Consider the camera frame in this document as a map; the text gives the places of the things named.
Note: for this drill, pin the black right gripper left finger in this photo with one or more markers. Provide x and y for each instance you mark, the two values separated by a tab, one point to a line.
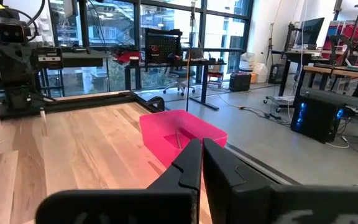
135	208

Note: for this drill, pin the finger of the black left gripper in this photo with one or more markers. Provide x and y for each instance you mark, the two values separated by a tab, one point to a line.
6	63
23	63

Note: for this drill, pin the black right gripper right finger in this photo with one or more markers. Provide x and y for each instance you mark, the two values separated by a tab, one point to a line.
259	205

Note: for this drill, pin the gold spoon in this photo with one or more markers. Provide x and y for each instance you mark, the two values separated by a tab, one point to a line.
178	140

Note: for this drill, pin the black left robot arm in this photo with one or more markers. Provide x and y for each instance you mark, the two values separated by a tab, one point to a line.
19	96

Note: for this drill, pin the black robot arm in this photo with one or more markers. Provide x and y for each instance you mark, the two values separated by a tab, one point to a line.
343	43

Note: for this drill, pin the dark grey desk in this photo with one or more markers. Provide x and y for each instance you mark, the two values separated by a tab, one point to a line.
85	59

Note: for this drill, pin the pink plastic bin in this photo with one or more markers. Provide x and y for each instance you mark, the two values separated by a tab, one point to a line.
154	143

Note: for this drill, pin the red object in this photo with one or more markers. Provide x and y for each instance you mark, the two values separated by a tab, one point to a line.
127	57

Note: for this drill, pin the black computer tower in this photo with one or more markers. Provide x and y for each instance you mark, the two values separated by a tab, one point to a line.
317	121

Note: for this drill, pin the white cart base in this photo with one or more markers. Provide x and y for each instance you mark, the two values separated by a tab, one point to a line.
283	99

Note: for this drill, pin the black table clamp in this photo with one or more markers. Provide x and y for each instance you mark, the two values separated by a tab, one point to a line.
158	100

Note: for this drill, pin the black pegboard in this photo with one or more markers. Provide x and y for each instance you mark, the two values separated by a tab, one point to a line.
163	46

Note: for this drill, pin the large black framed window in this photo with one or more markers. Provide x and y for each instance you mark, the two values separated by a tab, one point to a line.
166	18

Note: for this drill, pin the black equipment case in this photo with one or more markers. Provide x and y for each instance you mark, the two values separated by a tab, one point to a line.
239	82

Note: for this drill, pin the small black tower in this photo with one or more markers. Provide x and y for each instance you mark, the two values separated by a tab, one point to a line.
276	74

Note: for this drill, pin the white container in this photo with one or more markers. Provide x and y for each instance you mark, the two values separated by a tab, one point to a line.
260	73

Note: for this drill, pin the blue office chair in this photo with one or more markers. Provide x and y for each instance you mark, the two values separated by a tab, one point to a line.
182	74

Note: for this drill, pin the white stacked bins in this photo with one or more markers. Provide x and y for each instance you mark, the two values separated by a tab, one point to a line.
247	60

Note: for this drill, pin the black monitor desk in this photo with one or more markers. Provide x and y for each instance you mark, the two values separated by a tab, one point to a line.
300	55

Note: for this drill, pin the wooden top grey workbench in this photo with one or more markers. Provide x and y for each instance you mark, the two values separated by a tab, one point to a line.
353	74

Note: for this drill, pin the black computer monitor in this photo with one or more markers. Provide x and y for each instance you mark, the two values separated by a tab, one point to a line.
311	31

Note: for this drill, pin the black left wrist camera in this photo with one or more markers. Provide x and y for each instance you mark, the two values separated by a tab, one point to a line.
11	31

